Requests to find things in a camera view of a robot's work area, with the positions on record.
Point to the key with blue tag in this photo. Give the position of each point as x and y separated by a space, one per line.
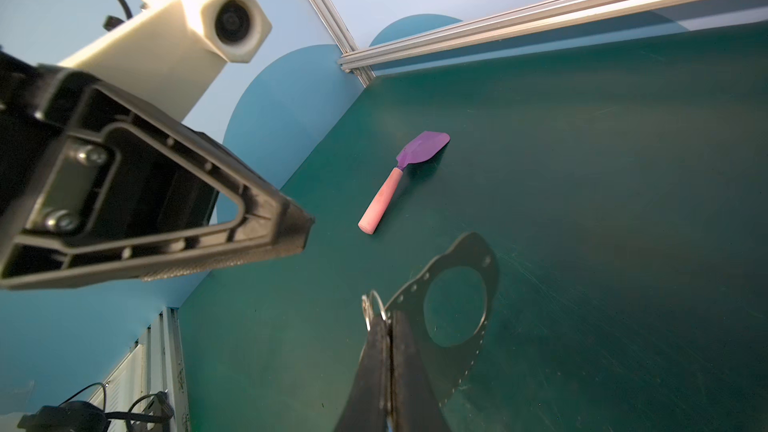
372 308

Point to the aluminium frame back rail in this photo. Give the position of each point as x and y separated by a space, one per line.
536 18

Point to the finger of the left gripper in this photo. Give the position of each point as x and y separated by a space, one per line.
127 192

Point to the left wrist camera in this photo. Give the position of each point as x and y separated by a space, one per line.
170 53

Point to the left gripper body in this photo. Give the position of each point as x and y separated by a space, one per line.
29 123

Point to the metal key holder plate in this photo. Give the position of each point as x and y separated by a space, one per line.
449 366

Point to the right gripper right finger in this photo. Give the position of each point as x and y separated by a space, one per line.
414 406

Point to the aluminium frame left post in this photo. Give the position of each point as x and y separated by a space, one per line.
327 12

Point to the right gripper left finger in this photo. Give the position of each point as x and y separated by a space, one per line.
368 405

